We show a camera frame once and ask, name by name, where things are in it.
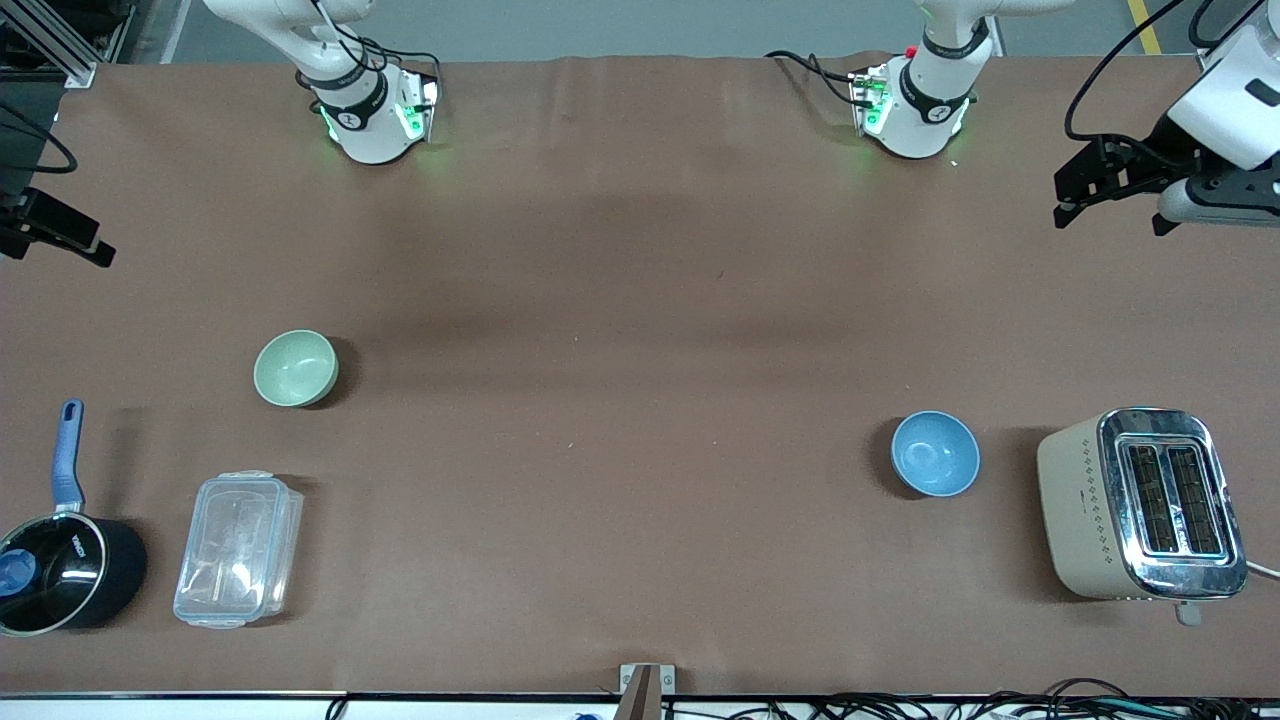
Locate blue bowl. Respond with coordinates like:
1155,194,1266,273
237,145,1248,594
891,411,982,498

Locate black saucepan with blue handle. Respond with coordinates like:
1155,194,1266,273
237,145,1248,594
0,399,149,638

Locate green bowl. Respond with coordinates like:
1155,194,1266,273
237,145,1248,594
254,330,340,409

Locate brown table mat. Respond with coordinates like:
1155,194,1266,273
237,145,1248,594
0,52,1280,698

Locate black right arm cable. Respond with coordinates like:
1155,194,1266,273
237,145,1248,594
0,100,79,176

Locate black base cable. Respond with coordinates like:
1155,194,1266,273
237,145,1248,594
765,50,863,106
375,45,443,81

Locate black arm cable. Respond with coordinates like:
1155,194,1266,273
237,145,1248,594
0,100,79,176
1063,0,1216,143

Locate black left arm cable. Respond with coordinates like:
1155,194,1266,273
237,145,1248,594
1063,0,1216,143

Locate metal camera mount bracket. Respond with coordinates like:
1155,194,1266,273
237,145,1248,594
619,663,677,720

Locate clear plastic food container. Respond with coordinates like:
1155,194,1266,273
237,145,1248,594
173,470,305,631

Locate glass lid with blue knob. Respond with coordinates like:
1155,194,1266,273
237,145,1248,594
0,512,107,636

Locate cream and chrome toaster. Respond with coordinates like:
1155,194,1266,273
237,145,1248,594
1036,406,1251,627

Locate aluminium frame profile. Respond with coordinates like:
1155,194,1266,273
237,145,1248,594
0,0,136,89

